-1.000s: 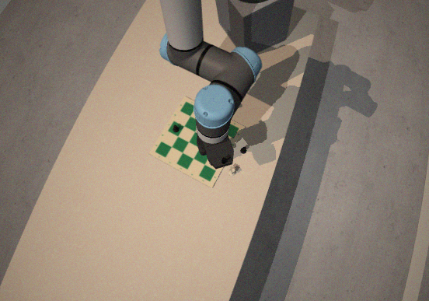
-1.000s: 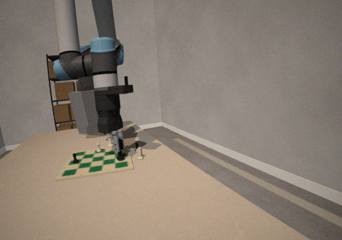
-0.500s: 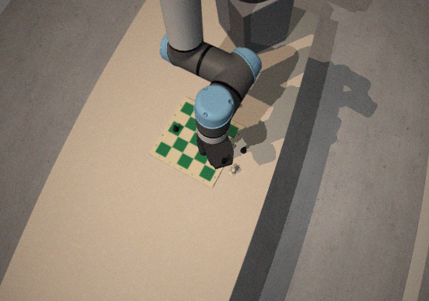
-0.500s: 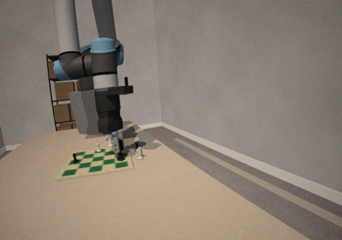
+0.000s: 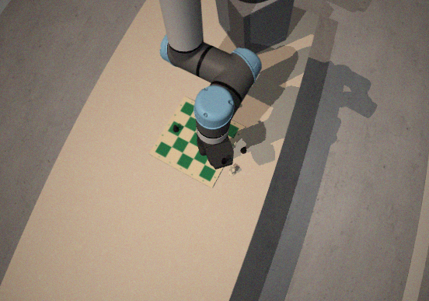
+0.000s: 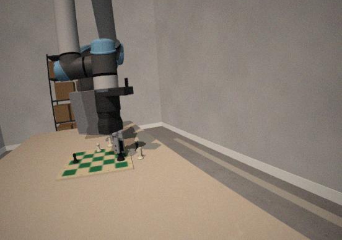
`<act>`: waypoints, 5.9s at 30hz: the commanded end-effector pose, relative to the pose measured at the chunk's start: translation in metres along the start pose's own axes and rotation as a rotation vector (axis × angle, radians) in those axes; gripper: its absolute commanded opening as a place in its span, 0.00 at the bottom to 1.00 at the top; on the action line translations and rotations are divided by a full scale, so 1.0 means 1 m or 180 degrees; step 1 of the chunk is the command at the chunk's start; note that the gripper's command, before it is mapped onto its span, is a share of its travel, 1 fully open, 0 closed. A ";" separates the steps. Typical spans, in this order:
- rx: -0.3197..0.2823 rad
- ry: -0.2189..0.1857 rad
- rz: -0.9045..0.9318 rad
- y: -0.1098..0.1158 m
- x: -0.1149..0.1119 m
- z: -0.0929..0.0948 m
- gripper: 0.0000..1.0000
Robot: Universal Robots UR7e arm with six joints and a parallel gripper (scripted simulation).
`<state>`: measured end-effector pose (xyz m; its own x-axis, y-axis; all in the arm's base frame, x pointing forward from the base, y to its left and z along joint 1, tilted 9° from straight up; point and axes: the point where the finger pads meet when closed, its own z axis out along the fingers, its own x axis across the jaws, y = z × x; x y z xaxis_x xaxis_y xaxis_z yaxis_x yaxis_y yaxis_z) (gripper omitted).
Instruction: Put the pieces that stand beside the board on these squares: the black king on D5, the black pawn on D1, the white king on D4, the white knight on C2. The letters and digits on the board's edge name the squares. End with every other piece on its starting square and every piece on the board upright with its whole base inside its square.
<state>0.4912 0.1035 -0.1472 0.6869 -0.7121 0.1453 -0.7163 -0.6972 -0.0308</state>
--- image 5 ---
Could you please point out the green and cream chessboard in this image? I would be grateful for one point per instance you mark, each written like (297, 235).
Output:
(180, 150)

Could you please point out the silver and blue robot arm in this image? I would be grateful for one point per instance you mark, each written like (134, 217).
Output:
(231, 75)

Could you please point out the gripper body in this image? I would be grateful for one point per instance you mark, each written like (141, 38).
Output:
(219, 151)

